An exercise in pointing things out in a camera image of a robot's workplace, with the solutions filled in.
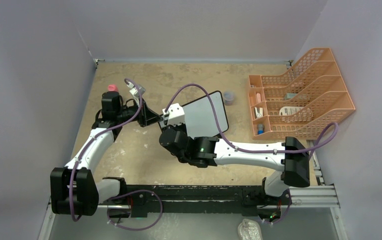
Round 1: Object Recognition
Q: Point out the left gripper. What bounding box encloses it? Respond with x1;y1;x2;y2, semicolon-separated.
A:
116;98;163;128

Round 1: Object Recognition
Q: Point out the small whiteboard black frame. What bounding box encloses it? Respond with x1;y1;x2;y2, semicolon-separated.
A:
157;90;230;137

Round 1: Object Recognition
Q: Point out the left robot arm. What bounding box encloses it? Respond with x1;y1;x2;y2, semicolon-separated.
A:
50;90;161;221

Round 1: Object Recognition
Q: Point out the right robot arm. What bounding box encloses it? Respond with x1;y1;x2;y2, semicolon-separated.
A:
159;120;310;204

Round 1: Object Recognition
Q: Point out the pink cap bottle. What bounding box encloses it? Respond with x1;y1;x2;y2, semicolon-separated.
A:
107;84;119;93

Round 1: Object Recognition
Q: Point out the clear jar of paperclips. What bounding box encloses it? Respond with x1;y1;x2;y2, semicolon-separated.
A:
222;91;235;106

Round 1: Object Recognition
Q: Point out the white stapler in organizer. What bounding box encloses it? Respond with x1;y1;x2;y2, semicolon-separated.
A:
253;106;264;119

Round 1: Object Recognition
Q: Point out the white label card in organizer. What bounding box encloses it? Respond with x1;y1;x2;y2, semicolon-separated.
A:
279;106;303;116

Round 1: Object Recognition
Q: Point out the clear plastic bag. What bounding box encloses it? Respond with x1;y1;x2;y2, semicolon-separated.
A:
237;218;263;240

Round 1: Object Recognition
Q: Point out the orange plastic file organizer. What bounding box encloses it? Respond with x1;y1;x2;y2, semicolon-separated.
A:
247;47;356;140

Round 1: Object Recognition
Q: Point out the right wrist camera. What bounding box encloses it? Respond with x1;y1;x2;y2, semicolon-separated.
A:
162;103;185;123

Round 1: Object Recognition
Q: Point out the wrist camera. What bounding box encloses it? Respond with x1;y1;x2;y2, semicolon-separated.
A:
127;82;146;105
162;103;185;123

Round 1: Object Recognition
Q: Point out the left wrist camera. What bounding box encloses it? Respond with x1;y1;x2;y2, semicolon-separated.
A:
127;82;146;105

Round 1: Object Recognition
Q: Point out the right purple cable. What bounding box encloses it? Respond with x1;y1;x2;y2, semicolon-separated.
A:
163;83;340;167

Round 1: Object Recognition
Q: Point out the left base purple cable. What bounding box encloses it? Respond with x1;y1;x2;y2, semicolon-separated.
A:
106;189;164;232

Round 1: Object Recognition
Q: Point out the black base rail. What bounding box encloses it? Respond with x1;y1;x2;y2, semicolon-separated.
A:
103;184;291;219

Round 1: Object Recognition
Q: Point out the aluminium frame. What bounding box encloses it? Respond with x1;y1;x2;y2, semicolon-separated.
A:
39;150;347;240

